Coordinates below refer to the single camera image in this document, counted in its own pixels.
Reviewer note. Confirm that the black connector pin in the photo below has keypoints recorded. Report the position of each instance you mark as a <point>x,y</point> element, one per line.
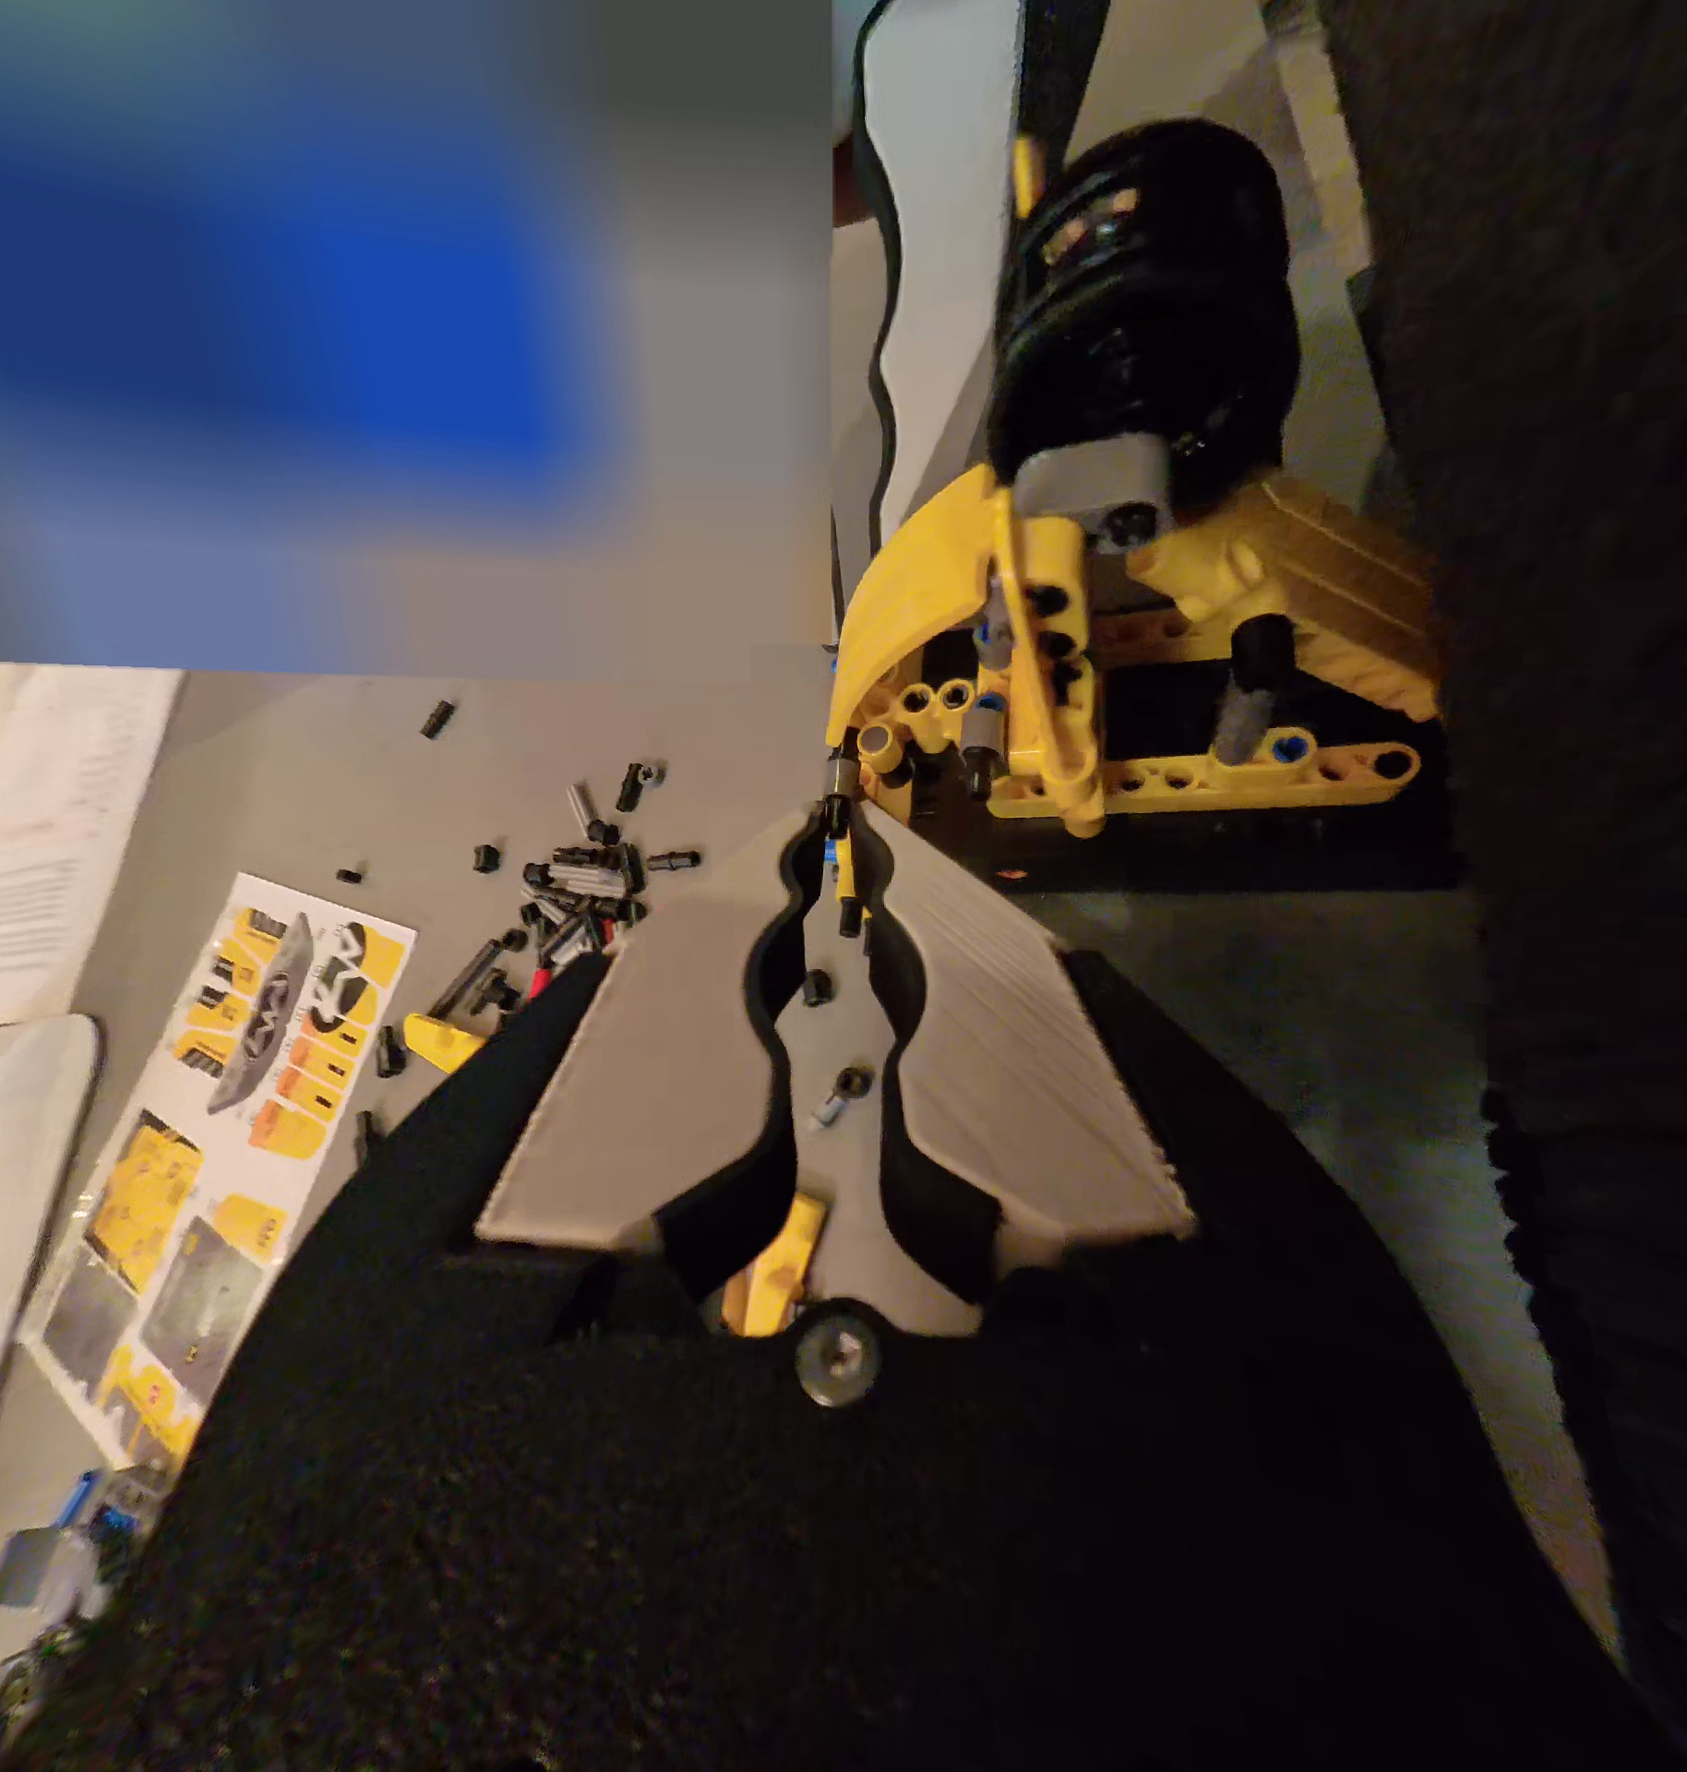
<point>435,720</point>

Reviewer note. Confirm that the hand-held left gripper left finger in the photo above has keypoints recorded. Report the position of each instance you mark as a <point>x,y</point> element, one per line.
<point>622,1108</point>

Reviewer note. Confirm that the yellow black sticker sheet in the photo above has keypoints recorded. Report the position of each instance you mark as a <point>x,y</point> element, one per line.
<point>289,997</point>

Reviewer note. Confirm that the pile of mixed brick beams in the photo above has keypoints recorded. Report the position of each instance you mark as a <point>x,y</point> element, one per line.
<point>108,1516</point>

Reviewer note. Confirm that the person's black knit sweater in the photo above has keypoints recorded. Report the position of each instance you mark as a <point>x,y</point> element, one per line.
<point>1591,554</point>

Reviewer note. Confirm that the grey curved brick panel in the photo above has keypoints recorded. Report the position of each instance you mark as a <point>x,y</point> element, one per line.
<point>40,1571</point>

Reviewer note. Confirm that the white rounded device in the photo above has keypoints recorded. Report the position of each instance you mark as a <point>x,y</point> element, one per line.
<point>25,1108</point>

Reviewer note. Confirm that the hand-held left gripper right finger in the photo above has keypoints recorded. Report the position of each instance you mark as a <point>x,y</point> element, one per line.
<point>1037,1093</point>

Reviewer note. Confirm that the grey black connector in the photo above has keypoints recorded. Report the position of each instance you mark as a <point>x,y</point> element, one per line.
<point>843,1093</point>

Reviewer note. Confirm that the yellow brick beam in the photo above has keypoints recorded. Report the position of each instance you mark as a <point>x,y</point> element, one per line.
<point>773,1259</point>

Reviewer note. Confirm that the yellow curved panel with axle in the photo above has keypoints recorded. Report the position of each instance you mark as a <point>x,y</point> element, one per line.
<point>911,594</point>

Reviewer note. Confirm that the white printed paper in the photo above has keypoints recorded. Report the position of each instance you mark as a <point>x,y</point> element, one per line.
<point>53,831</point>

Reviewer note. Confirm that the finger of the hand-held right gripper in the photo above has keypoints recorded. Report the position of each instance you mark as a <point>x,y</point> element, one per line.
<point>946,207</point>

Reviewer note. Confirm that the yellow wedge brick piece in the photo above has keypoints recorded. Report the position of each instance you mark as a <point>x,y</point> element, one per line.
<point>441,1041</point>

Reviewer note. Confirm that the pile of black red pins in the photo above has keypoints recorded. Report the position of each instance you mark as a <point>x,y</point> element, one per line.
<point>586,871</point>

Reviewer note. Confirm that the yellow brick vehicle model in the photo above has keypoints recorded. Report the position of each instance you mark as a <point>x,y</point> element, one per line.
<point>1327,582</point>

